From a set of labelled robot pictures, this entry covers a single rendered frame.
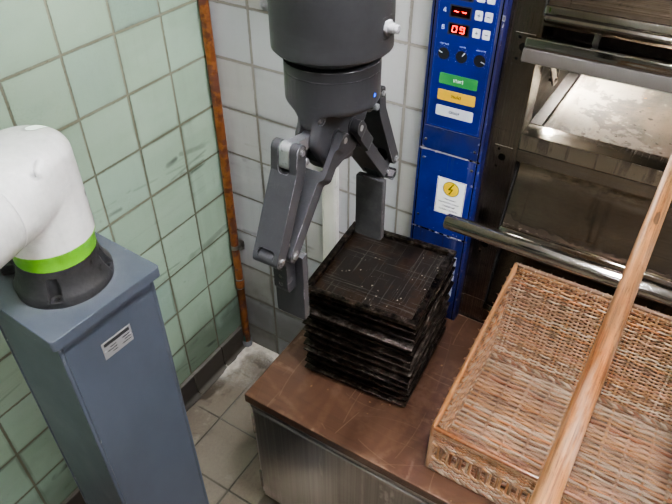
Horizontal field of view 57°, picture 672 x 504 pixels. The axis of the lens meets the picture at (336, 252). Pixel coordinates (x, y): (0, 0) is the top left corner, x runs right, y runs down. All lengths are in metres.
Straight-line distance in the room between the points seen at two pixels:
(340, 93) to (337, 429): 1.18
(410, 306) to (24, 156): 0.86
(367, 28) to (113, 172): 1.32
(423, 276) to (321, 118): 1.05
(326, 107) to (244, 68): 1.34
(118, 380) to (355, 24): 0.82
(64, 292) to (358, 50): 0.68
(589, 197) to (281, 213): 1.12
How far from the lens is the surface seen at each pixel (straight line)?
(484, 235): 1.16
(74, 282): 1.01
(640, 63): 1.21
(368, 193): 0.62
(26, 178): 0.89
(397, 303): 1.42
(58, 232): 0.95
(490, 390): 1.66
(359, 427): 1.56
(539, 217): 1.55
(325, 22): 0.44
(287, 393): 1.62
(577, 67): 1.23
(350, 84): 0.47
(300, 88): 0.47
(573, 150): 1.46
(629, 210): 1.52
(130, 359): 1.13
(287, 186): 0.47
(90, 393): 1.10
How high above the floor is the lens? 1.86
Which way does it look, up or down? 40 degrees down
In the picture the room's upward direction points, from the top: straight up
